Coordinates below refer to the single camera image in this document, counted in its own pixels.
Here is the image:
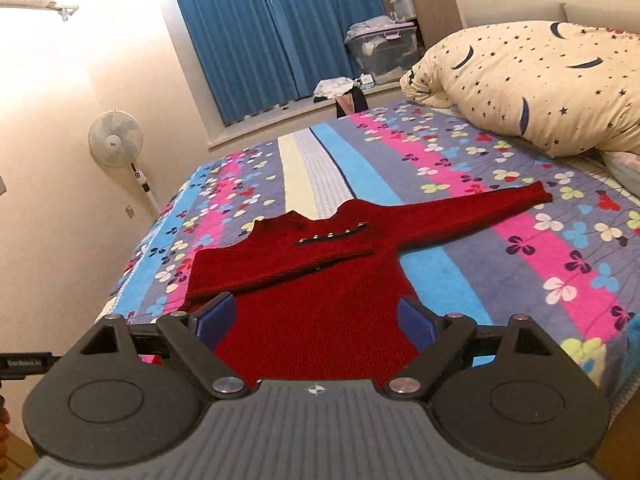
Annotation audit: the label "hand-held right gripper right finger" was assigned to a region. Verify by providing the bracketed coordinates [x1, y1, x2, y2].
[382, 296, 578, 404]

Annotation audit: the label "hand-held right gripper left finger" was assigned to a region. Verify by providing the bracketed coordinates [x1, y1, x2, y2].
[64, 293, 251, 402]

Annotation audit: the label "red knit sweater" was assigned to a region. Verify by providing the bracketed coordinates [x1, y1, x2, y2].
[184, 182, 554, 391]

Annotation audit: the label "dark and pink hanging clothes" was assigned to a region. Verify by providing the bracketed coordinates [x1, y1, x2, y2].
[334, 87, 371, 119]

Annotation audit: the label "white clothes pile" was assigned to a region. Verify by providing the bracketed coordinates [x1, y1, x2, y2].
[314, 77, 357, 99]

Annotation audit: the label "folded clothes on storage box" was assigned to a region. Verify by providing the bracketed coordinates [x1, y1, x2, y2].
[349, 16, 417, 37]

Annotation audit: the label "floral striped blanket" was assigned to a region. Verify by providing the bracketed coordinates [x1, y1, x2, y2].
[95, 97, 640, 411]

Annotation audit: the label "white window sill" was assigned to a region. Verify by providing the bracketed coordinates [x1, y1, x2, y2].
[207, 82, 407, 149]

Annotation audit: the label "white standing fan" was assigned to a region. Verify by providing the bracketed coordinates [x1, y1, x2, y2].
[88, 109, 161, 214]

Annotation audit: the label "pale pink bedding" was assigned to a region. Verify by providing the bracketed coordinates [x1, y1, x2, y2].
[599, 149, 640, 197]

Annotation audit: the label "cream star print duvet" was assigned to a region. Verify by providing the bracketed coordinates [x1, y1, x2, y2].
[400, 20, 640, 159]

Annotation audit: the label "clear plastic storage box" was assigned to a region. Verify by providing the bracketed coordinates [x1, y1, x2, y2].
[345, 22, 424, 86]

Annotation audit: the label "wooden shelf unit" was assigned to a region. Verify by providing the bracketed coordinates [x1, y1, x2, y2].
[357, 0, 464, 52]

